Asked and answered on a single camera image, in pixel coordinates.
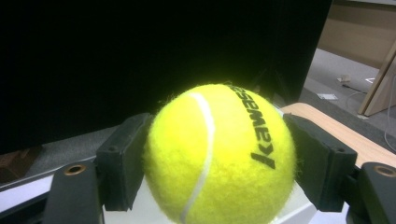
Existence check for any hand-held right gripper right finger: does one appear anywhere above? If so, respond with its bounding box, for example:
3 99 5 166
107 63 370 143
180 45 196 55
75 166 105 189
282 113 359 213

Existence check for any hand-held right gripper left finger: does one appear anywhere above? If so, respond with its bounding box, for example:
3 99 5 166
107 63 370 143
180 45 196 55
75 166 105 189
93 112 154 213

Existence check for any yellow tennis ball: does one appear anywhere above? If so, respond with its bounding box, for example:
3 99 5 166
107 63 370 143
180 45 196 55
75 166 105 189
143 83 297 224

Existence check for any white paper scrap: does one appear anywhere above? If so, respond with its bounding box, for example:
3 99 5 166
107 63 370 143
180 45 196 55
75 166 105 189
317 92 339 101

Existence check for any thin dark stick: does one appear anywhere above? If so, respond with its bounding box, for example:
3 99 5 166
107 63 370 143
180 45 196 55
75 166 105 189
341 83 368 94

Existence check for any black tripod stand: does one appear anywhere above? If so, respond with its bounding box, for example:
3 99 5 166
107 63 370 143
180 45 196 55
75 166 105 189
248 66 302 105

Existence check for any white board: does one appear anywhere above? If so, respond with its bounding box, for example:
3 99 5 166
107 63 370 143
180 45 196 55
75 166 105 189
0 174 351 224

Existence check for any black panel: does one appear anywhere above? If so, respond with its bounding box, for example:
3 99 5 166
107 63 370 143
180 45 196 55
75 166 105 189
0 0 333 155

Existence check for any light wooden shelf unit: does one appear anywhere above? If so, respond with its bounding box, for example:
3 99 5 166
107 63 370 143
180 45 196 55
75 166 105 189
317 0 396 117

